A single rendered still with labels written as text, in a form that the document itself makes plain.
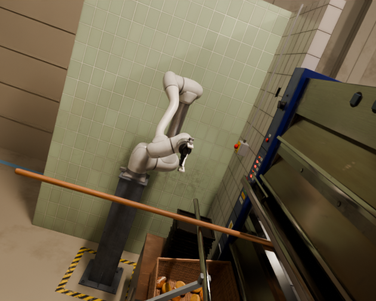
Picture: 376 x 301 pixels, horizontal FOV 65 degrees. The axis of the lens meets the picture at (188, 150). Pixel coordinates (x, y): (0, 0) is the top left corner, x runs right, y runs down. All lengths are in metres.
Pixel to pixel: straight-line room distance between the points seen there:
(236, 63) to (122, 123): 1.12
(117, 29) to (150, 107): 0.69
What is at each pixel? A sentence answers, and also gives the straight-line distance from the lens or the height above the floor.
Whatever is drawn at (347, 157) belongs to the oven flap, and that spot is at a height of 1.82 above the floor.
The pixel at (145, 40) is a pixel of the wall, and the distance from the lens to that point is 2.64.
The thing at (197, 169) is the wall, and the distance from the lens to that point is 2.81.
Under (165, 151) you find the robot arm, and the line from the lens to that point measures 1.81.
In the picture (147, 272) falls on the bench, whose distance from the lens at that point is 2.18.
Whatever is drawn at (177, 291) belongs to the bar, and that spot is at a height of 1.07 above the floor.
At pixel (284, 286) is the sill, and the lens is 1.53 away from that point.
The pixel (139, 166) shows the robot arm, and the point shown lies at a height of 1.11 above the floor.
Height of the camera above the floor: 1.94
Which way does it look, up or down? 15 degrees down
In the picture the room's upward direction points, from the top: 20 degrees clockwise
